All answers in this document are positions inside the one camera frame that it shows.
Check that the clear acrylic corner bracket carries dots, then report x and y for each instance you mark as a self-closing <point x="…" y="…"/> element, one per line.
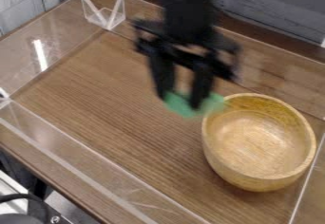
<point x="106" y="18"/>

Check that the clear acrylic tray wall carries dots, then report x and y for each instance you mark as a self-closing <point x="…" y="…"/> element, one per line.
<point x="83" y="123"/>

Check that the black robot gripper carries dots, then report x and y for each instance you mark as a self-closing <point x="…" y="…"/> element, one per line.
<point x="186" y="26"/>

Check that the green rectangular block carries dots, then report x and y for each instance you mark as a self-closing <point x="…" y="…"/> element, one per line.
<point x="177" y="103"/>

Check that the brown wooden bowl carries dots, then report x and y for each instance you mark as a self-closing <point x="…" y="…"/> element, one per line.
<point x="258" y="142"/>

